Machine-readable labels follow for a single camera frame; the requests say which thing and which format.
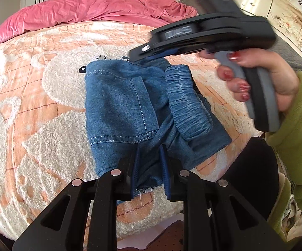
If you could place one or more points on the pink duvet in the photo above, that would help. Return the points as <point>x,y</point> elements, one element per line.
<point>153,13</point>

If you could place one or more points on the orange bear blanket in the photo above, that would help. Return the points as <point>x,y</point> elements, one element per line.
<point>43,143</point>

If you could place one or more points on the blue denim pants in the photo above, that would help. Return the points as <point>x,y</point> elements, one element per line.
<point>142,106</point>

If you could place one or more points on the grey black gripper handle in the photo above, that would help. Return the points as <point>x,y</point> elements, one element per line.
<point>262,105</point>

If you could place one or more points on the grey padded headboard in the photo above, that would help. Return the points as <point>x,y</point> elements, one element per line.
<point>281,46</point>

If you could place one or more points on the right hand red nails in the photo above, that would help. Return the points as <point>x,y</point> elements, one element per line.
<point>284,78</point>

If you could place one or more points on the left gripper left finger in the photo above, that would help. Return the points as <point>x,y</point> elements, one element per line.
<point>83,215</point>

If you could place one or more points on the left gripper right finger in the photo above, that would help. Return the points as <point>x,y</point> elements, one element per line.
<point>231,213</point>

